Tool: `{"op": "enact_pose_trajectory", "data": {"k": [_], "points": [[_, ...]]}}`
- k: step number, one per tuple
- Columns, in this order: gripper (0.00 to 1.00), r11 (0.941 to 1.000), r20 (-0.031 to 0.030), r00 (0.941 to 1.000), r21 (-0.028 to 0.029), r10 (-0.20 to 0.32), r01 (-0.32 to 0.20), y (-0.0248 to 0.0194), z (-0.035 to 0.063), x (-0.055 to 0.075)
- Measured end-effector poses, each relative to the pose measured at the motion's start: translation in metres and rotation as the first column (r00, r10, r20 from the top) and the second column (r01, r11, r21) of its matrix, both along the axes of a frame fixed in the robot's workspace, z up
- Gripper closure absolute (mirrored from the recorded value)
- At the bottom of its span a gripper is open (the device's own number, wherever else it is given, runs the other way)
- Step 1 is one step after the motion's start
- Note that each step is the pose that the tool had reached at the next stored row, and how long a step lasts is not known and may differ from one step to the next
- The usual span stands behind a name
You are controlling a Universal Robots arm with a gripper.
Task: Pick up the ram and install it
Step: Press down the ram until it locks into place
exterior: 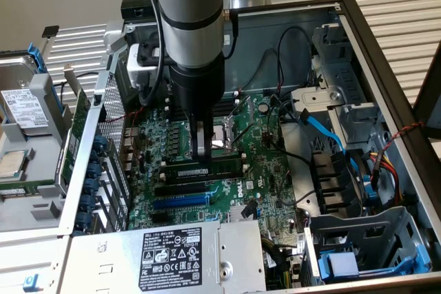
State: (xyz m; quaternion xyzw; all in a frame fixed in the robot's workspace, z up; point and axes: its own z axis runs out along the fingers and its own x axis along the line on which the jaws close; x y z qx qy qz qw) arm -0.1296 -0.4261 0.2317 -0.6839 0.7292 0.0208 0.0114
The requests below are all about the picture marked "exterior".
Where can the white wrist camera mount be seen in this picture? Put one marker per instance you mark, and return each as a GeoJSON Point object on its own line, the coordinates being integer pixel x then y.
{"type": "Point", "coordinates": [138, 66]}

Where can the silver CPU chip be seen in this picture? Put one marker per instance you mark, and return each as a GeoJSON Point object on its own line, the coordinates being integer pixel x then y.
{"type": "Point", "coordinates": [12, 165]}

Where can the dark panel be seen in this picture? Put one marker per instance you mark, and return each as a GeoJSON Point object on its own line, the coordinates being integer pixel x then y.
{"type": "Point", "coordinates": [429, 94]}

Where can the CPU socket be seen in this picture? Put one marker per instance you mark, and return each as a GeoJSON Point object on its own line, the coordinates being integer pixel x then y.
{"type": "Point", "coordinates": [224, 135]}

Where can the silver coin battery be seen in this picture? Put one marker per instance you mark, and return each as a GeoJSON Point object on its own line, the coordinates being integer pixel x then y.
{"type": "Point", "coordinates": [263, 107]}

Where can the metal socket cover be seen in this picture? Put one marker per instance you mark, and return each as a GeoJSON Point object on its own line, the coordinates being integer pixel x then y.
{"type": "Point", "coordinates": [243, 108]}

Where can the blue disk caddy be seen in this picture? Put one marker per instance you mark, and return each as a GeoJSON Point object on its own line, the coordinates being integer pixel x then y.
{"type": "Point", "coordinates": [341, 264]}

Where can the green RAM stick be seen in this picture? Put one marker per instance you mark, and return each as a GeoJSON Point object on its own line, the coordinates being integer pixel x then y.
{"type": "Point", "coordinates": [12, 192]}
{"type": "Point", "coordinates": [193, 171]}

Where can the grey metal disk bay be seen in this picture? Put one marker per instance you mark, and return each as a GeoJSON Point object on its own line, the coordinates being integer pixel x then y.
{"type": "Point", "coordinates": [361, 228]}

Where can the thin metal locking lever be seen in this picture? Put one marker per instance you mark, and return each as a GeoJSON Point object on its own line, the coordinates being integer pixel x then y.
{"type": "Point", "coordinates": [246, 135]}

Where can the grey corner bracket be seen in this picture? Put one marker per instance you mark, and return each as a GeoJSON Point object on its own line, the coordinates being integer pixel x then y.
{"type": "Point", "coordinates": [113, 34]}

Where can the short black expansion slot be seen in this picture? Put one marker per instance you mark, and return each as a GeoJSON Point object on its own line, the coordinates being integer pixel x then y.
{"type": "Point", "coordinates": [160, 217]}

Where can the long black expansion slot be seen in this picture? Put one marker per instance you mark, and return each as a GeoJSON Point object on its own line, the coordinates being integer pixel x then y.
{"type": "Point", "coordinates": [181, 189]}

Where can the blue expansion slot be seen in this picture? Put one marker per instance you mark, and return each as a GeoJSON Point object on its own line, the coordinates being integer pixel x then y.
{"type": "Point", "coordinates": [181, 201]}

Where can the silver chipset heatsink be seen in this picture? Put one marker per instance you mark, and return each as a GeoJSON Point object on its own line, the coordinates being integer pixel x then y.
{"type": "Point", "coordinates": [236, 215]}

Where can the blue card retainer clip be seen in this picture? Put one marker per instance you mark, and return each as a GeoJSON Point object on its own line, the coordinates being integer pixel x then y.
{"type": "Point", "coordinates": [83, 221]}
{"type": "Point", "coordinates": [93, 170]}
{"type": "Point", "coordinates": [99, 143]}
{"type": "Point", "coordinates": [88, 201]}
{"type": "Point", "coordinates": [91, 186]}

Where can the silver hard disk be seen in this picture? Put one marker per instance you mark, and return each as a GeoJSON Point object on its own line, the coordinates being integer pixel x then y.
{"type": "Point", "coordinates": [15, 77]}

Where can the blue disk bracket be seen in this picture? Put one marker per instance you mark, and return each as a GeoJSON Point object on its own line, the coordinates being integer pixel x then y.
{"type": "Point", "coordinates": [34, 58]}

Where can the blue case latch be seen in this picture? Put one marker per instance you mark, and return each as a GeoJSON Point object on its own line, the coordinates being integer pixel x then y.
{"type": "Point", "coordinates": [31, 283]}

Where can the metal optical drive bay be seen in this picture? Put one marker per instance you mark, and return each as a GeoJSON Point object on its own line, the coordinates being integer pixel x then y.
{"type": "Point", "coordinates": [339, 77]}

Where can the small black box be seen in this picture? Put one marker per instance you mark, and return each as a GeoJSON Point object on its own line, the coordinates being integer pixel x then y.
{"type": "Point", "coordinates": [136, 5]}

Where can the grey power supply unit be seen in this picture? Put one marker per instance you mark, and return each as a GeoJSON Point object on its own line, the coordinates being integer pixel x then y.
{"type": "Point", "coordinates": [120, 259]}

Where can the open metal PC case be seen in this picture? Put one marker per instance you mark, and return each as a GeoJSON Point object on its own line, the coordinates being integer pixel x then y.
{"type": "Point", "coordinates": [293, 15]}

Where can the grey parts rack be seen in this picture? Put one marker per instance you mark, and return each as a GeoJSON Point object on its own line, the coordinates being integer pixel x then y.
{"type": "Point", "coordinates": [44, 156]}

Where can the green Dell motherboard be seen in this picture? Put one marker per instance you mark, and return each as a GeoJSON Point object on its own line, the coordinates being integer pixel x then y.
{"type": "Point", "coordinates": [272, 170]}

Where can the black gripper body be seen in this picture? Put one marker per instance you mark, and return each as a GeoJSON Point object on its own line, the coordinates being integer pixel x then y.
{"type": "Point", "coordinates": [198, 87]}

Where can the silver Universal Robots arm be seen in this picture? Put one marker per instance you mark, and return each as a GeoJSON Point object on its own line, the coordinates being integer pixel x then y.
{"type": "Point", "coordinates": [193, 5]}

